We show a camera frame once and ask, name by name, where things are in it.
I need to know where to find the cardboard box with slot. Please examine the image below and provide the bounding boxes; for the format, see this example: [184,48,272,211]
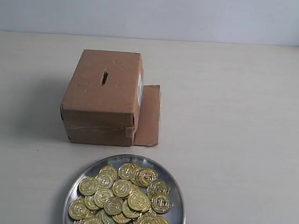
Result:
[60,49,161,147]

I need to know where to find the round steel plate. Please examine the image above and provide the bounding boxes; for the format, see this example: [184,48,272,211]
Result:
[62,154,186,224]

